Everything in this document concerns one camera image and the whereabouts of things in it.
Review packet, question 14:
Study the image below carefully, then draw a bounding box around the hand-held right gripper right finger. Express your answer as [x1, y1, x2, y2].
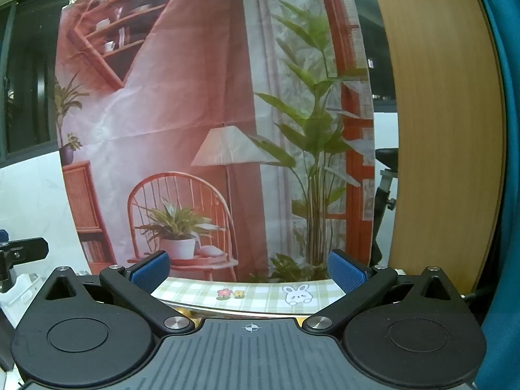
[304, 249, 468, 336]

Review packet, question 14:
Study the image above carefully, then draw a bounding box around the teal cloth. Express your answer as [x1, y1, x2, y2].
[467, 0, 520, 390]

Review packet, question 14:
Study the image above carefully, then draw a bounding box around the printed room scene backdrop cloth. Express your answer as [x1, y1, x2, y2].
[55, 0, 374, 283]

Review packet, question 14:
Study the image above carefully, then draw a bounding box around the dark window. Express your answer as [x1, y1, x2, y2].
[0, 2, 66, 167]
[357, 12, 397, 110]

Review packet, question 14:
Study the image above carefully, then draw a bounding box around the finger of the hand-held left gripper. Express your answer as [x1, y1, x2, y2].
[0, 229, 49, 293]

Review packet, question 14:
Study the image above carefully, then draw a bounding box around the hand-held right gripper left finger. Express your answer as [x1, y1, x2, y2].
[36, 250, 196, 338]

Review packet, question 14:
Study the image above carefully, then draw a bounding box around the yellow-green passion fruit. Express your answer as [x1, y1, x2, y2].
[179, 308, 201, 328]

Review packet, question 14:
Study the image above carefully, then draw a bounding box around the wooden board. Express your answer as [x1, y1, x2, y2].
[368, 0, 506, 293]

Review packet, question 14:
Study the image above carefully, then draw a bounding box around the white slotted basket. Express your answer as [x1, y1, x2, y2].
[0, 270, 92, 326]

